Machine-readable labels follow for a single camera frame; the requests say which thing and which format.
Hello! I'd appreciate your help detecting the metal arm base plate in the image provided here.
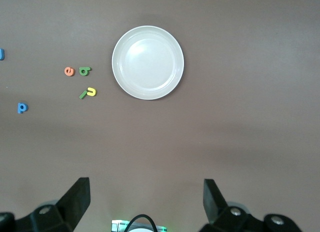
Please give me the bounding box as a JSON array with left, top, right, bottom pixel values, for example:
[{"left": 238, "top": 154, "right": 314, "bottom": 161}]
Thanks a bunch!
[{"left": 111, "top": 218, "right": 168, "bottom": 232}]

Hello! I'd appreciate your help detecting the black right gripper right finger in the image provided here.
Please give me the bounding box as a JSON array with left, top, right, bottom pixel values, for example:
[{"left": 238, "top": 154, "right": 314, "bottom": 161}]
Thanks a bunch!
[{"left": 198, "top": 178, "right": 302, "bottom": 232}]

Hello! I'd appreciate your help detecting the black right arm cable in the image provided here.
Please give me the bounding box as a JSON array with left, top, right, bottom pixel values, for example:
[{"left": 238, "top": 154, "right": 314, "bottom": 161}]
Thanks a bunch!
[{"left": 126, "top": 213, "right": 158, "bottom": 232}]

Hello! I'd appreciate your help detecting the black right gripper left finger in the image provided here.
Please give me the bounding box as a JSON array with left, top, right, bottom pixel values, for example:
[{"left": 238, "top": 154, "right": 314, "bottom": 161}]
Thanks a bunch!
[{"left": 0, "top": 177, "right": 91, "bottom": 232}]

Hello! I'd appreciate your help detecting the beige plate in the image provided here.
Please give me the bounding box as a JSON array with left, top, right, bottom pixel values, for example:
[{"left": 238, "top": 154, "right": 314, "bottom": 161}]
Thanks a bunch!
[{"left": 111, "top": 25, "right": 185, "bottom": 101}]

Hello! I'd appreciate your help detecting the brown table cover sheet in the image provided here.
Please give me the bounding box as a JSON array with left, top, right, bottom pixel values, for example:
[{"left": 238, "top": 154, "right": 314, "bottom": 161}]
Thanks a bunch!
[{"left": 0, "top": 0, "right": 320, "bottom": 232}]

